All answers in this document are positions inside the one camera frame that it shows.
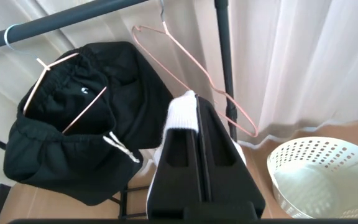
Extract black shorts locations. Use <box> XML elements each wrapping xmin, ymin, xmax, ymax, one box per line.
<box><xmin>3</xmin><ymin>41</ymin><xmax>175</xmax><ymax>207</ymax></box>

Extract white laundry basket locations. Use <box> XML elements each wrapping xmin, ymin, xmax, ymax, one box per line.
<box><xmin>266</xmin><ymin>136</ymin><xmax>358</xmax><ymax>220</ymax></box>

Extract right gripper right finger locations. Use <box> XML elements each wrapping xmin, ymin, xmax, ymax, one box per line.
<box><xmin>196</xmin><ymin>95</ymin><xmax>266</xmax><ymax>219</ymax></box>

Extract white printed T-shirt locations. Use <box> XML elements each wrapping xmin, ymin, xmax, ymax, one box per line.
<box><xmin>146</xmin><ymin>90</ymin><xmax>248</xmax><ymax>218</ymax></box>

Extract black clothes rack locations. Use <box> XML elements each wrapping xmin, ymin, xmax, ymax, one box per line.
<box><xmin>0</xmin><ymin>0</ymin><xmax>239</xmax><ymax>224</ymax></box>

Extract pink clothes hanger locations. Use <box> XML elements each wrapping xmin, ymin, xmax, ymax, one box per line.
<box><xmin>131</xmin><ymin>0</ymin><xmax>259</xmax><ymax>138</ymax></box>
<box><xmin>4</xmin><ymin>24</ymin><xmax>108</xmax><ymax>135</ymax></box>

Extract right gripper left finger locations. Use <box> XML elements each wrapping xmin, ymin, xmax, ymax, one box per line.
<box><xmin>147</xmin><ymin>128</ymin><xmax>203</xmax><ymax>219</ymax></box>

